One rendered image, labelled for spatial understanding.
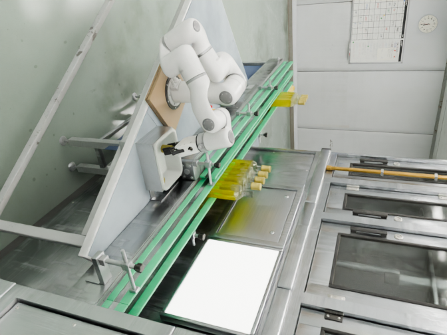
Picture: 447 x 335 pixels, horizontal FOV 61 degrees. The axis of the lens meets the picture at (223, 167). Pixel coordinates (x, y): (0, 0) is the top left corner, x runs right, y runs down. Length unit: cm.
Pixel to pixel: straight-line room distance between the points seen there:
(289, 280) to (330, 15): 632
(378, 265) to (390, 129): 645
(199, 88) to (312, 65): 631
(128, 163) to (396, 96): 664
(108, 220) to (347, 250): 96
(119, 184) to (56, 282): 52
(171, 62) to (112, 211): 59
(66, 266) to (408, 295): 135
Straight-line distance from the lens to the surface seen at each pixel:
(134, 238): 146
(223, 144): 141
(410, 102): 777
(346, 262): 162
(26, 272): 187
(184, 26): 149
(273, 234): 165
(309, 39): 753
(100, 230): 141
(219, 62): 157
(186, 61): 140
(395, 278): 159
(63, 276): 176
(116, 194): 146
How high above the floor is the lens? 161
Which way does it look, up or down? 21 degrees down
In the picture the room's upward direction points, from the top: 95 degrees clockwise
